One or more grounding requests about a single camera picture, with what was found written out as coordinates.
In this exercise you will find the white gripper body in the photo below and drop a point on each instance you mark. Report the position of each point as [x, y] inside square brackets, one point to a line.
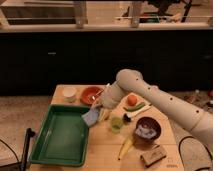
[111, 96]

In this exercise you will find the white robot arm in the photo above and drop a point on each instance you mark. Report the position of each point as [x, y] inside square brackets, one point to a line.
[193, 119]

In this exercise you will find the green plastic cup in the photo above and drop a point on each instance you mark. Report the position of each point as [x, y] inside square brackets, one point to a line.
[116, 124]

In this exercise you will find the orange fruit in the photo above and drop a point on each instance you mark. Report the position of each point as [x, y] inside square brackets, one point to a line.
[132, 100]

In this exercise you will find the red plate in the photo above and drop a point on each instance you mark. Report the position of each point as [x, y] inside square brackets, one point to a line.
[89, 94]

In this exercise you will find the green pea pod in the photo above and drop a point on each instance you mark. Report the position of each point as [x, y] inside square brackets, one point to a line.
[134, 108]

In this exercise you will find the white small bowl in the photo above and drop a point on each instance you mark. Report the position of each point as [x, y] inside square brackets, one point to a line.
[69, 93]

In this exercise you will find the yellow banana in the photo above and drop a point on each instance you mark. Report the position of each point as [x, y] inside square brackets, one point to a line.
[128, 143]

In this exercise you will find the dark brown bowl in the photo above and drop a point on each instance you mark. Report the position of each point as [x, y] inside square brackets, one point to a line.
[151, 123]

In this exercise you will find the white blue cloth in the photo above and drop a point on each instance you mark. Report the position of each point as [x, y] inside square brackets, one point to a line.
[145, 132]

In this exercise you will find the green plastic tray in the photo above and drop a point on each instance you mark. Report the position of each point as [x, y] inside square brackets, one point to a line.
[63, 137]

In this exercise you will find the brown wooden block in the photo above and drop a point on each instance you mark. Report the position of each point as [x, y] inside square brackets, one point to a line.
[153, 155]

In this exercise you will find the black stand post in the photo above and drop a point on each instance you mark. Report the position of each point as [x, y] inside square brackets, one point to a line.
[28, 135]

